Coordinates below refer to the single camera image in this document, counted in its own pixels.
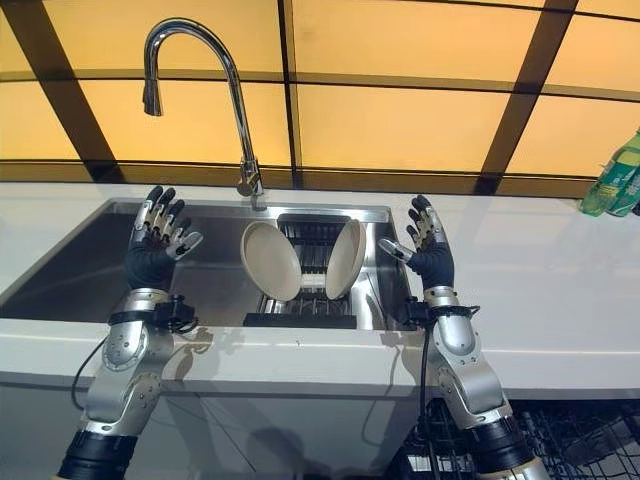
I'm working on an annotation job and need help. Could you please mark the green plastic bottle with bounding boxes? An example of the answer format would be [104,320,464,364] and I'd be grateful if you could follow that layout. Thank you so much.
[579,126,640,217]

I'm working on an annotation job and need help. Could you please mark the stainless steel sink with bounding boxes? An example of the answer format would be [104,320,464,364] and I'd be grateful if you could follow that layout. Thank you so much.
[0,198,416,332]

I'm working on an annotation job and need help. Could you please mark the small beige plate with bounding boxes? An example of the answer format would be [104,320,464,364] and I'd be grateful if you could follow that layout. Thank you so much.
[324,218,368,301]

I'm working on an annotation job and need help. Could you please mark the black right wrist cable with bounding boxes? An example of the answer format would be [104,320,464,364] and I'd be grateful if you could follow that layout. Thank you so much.
[417,319,434,480]

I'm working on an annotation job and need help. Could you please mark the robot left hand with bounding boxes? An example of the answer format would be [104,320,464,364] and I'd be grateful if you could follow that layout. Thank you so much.
[124,185,204,291]

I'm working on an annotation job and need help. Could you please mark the black dish rack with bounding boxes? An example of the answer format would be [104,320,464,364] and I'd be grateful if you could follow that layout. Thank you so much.
[243,213,359,330]

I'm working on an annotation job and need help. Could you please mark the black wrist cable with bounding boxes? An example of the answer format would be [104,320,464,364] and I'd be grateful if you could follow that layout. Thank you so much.
[70,335,109,410]
[417,319,434,480]

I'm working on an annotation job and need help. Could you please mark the black wire dishwasher rack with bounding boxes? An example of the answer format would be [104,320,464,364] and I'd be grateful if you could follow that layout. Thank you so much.
[399,398,640,480]

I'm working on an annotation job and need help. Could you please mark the large beige plate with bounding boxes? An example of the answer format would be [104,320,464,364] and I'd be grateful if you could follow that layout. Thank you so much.
[240,221,303,302]

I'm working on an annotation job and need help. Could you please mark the chrome gooseneck faucet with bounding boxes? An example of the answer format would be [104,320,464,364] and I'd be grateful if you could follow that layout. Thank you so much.
[143,18,265,197]

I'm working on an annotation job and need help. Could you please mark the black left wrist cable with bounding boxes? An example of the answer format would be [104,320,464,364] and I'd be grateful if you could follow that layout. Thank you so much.
[70,335,109,410]

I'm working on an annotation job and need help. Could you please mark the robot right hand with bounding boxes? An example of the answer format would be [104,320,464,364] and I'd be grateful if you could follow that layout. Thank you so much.
[378,194,456,293]

